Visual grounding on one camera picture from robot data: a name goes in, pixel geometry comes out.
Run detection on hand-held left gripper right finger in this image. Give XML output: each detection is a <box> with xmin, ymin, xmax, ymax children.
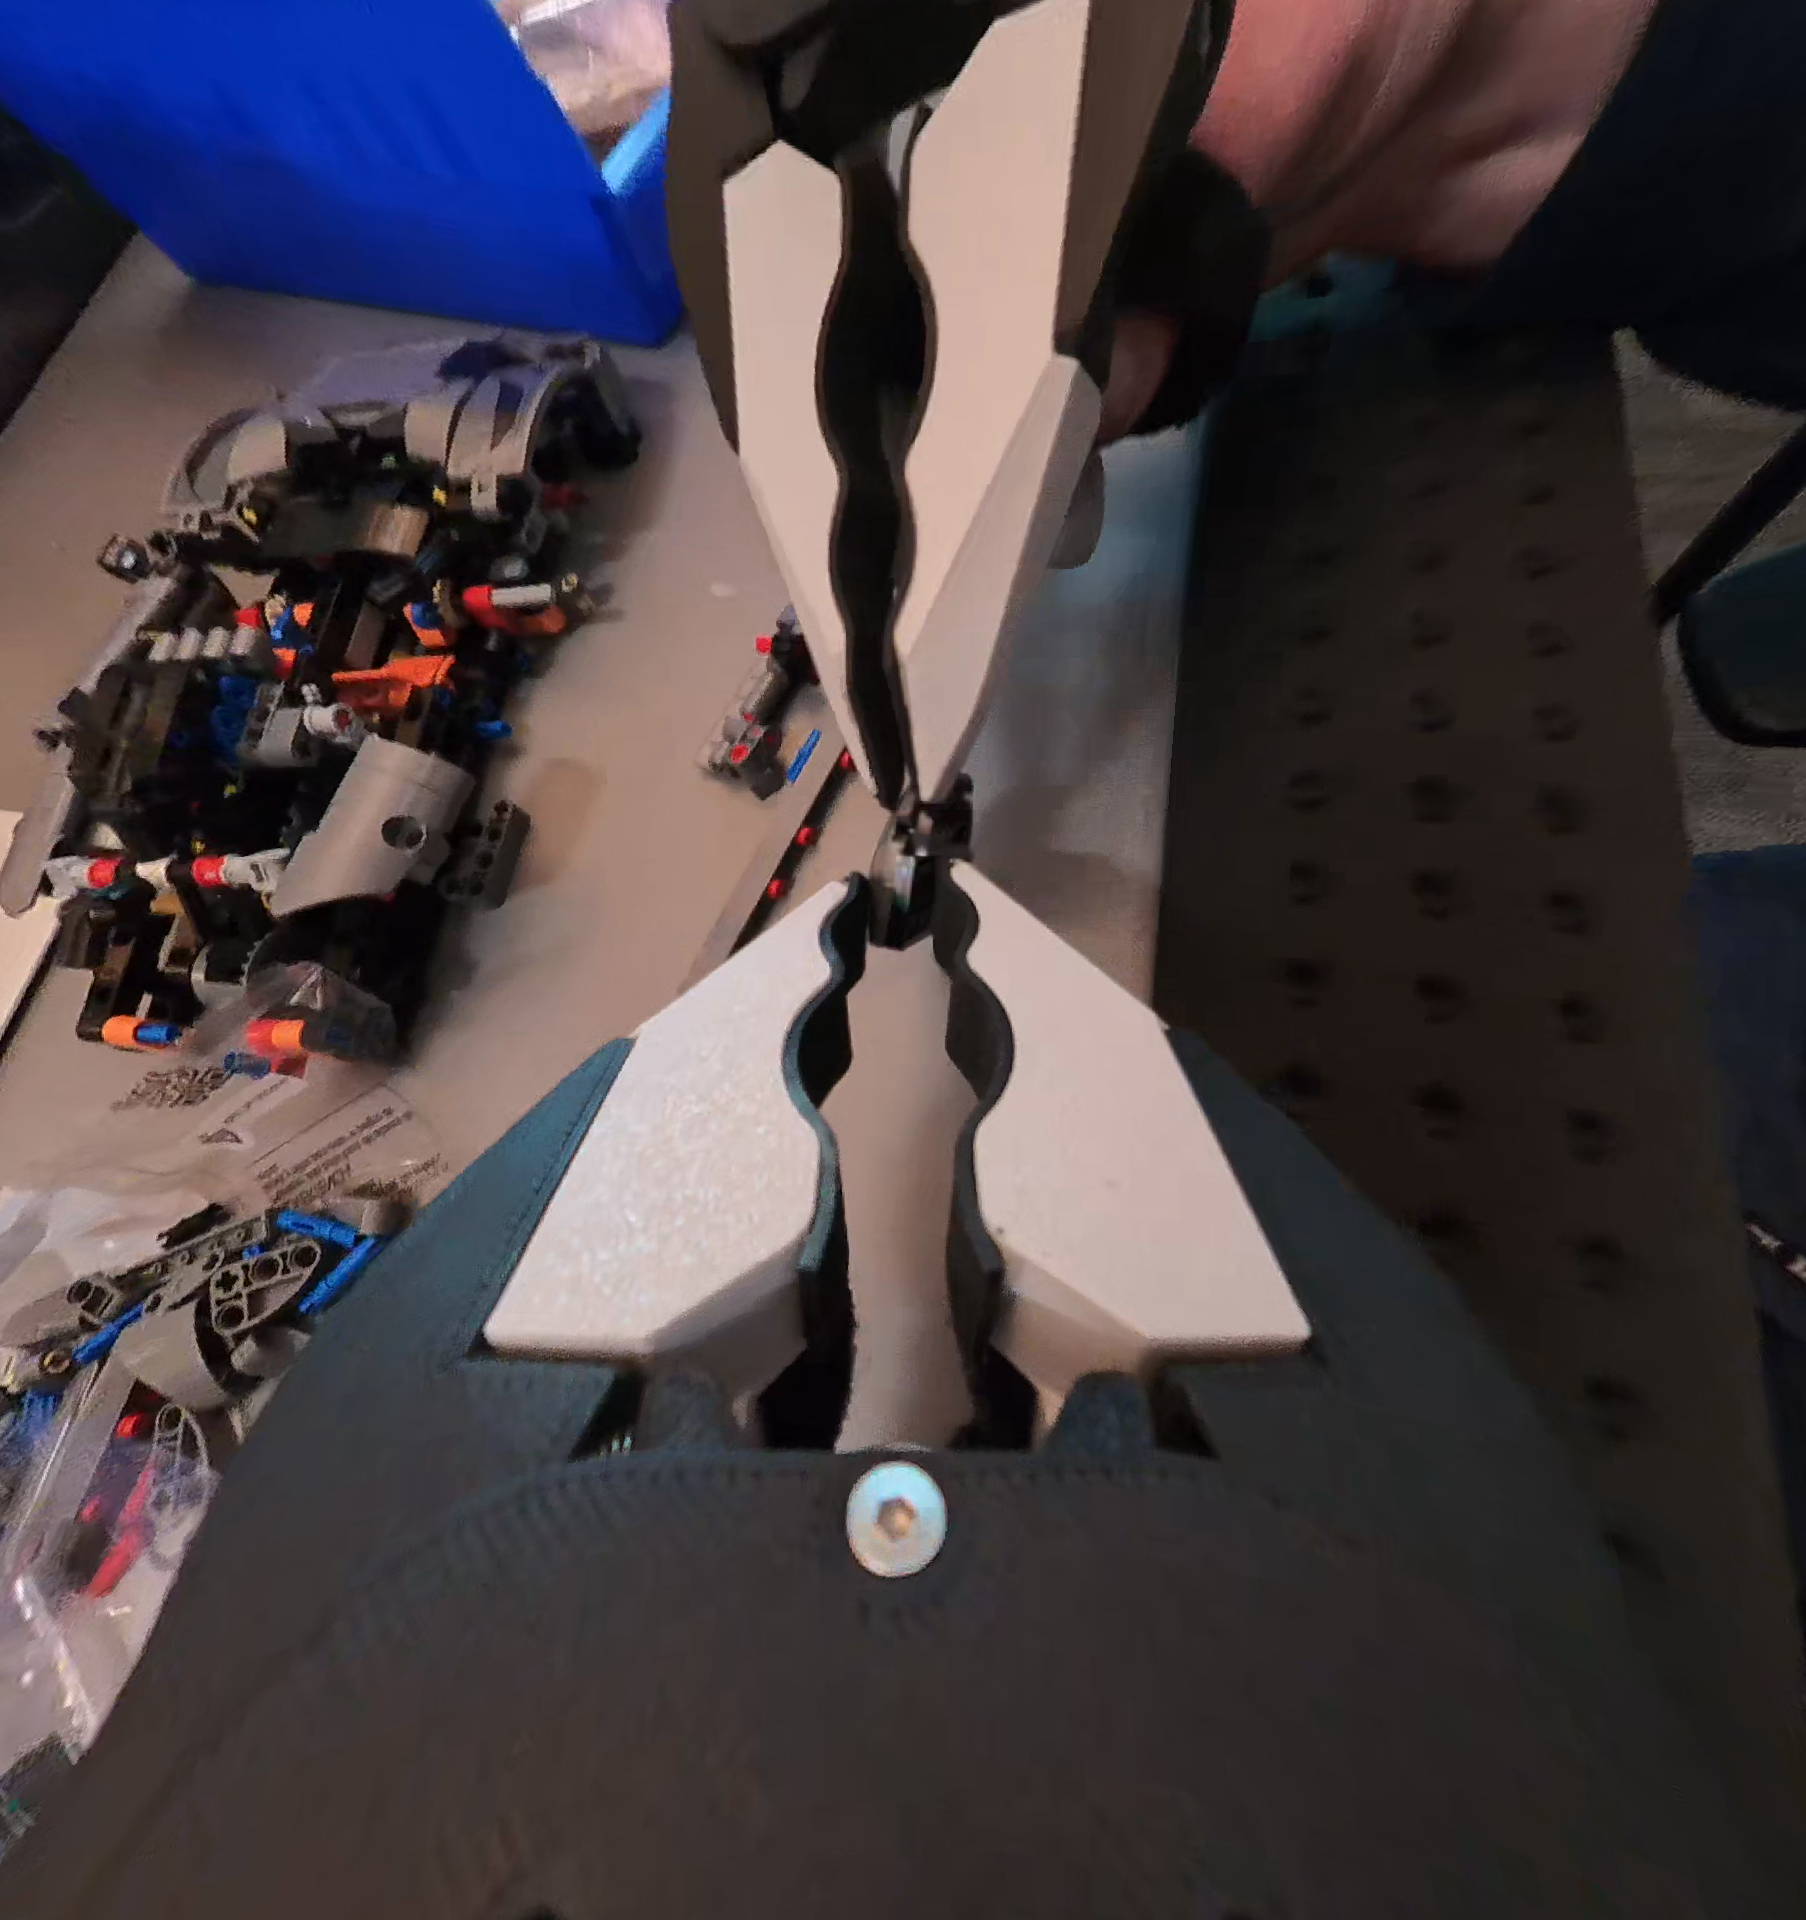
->
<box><xmin>940</xmin><ymin>870</ymin><xmax>1315</xmax><ymax>1423</ymax></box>

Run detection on person's right hand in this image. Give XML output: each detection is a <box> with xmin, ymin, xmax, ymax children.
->
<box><xmin>1226</xmin><ymin>0</ymin><xmax>1663</xmax><ymax>294</ymax></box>

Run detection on clear bag of lego liftarms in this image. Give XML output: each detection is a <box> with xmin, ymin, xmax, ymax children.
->
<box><xmin>0</xmin><ymin>1080</ymin><xmax>447</xmax><ymax>1419</ymax></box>

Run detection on person's leg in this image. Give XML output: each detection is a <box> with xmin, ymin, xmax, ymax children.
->
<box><xmin>1683</xmin><ymin>841</ymin><xmax>1806</xmax><ymax>1651</ymax></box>

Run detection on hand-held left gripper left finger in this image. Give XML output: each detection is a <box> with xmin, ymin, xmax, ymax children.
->
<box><xmin>480</xmin><ymin>874</ymin><xmax>869</xmax><ymax>1429</ymax></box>

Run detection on long grey lego beam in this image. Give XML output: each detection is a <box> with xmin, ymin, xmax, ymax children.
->
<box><xmin>721</xmin><ymin>742</ymin><xmax>863</xmax><ymax>970</ymax></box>

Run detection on small grey lego assembly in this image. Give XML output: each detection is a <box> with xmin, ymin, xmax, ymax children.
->
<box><xmin>696</xmin><ymin>604</ymin><xmax>826</xmax><ymax>801</ymax></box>

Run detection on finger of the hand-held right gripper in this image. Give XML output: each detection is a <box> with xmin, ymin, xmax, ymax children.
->
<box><xmin>880</xmin><ymin>0</ymin><xmax>1191</xmax><ymax>804</ymax></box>
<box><xmin>721</xmin><ymin>139</ymin><xmax>911</xmax><ymax>811</ymax></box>

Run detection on lego car model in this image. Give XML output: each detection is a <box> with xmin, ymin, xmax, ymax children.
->
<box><xmin>0</xmin><ymin>333</ymin><xmax>647</xmax><ymax>1055</ymax></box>

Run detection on large clear plastic bag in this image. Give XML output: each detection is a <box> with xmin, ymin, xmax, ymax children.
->
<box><xmin>491</xmin><ymin>0</ymin><xmax>681</xmax><ymax>175</ymax></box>

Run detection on blue plastic bin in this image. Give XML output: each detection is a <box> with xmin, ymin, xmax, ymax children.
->
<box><xmin>0</xmin><ymin>0</ymin><xmax>686</xmax><ymax>349</ymax></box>

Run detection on black office chair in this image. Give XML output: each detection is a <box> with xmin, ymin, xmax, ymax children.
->
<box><xmin>1650</xmin><ymin>402</ymin><xmax>1806</xmax><ymax>752</ymax></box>

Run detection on small black lego connector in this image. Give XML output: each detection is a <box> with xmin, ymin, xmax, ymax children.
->
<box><xmin>861</xmin><ymin>770</ymin><xmax>979</xmax><ymax>951</ymax></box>

